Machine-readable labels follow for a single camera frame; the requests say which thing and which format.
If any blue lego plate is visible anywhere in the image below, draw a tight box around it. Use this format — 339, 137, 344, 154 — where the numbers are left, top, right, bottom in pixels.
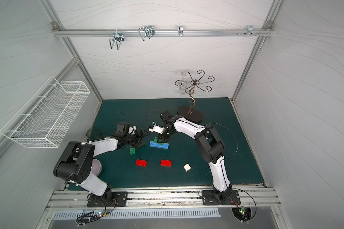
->
149, 141, 169, 149

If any red lego brick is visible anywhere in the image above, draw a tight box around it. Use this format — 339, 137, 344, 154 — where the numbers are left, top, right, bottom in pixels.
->
135, 159, 147, 167
160, 159, 172, 168

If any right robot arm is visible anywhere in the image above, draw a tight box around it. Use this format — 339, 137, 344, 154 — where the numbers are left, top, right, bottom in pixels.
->
148, 111, 232, 198

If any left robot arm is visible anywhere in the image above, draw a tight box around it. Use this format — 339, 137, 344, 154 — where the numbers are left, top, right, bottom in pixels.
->
53, 122, 150, 197

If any white small lego brick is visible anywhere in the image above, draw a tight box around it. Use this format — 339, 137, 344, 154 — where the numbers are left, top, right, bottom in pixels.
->
183, 164, 191, 172

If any dark metal jewelry stand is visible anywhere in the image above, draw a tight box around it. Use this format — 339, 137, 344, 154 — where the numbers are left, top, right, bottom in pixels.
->
175, 70, 216, 123

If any metal hook clamp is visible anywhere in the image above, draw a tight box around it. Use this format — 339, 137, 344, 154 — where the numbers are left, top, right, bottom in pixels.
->
178, 25, 183, 37
138, 25, 155, 41
237, 25, 262, 37
109, 31, 125, 50

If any black round fan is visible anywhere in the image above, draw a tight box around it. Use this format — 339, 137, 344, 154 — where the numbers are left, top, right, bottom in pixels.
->
232, 207, 252, 222

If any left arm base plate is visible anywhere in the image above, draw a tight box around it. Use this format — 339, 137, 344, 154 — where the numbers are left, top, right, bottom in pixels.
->
87, 192, 128, 208

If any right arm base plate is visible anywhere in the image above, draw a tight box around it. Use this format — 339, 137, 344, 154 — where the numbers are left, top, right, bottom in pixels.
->
199, 189, 241, 206

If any white wire basket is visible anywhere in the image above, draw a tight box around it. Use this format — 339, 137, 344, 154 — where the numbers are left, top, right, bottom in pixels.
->
0, 76, 90, 148

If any left black cable bundle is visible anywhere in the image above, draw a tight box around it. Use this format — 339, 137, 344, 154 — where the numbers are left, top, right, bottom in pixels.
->
75, 197, 118, 227

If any white slotted cable duct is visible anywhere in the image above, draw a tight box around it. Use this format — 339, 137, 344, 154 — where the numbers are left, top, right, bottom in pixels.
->
53, 208, 221, 220

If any aluminium crossbar rail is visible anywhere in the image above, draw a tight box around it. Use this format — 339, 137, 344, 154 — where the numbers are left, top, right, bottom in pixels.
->
53, 23, 274, 38

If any aluminium front rail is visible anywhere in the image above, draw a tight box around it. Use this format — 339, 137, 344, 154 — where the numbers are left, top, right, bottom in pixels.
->
45, 184, 282, 210

